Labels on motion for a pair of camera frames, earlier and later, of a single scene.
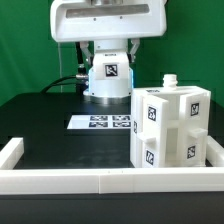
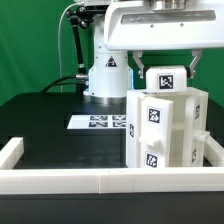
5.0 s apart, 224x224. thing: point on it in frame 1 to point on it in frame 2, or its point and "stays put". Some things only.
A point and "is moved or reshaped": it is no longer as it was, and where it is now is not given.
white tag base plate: (99, 122) stays put
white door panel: (194, 125) is moved or reshaped
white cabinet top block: (110, 71) is moved or reshaped
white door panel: (154, 135) stays put
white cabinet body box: (169, 126) is moved or reshaped
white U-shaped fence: (110, 181) stays put
